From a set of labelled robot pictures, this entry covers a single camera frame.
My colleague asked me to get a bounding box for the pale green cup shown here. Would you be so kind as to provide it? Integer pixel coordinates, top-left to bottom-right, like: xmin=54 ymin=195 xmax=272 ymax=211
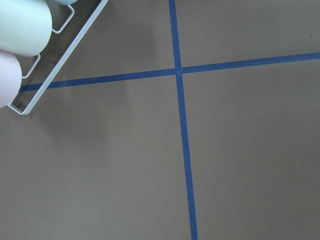
xmin=0 ymin=0 xmax=52 ymax=57

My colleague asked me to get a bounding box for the light blue cup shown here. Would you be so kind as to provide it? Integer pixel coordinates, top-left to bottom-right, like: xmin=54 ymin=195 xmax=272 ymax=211
xmin=54 ymin=0 xmax=78 ymax=6

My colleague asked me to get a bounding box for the white wire cup rack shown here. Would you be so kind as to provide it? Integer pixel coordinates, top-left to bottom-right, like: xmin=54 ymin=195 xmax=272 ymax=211
xmin=5 ymin=0 xmax=108 ymax=115

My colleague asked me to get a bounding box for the pale pink cup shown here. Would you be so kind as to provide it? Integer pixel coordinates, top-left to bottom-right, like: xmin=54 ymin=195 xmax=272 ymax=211
xmin=0 ymin=50 xmax=22 ymax=108

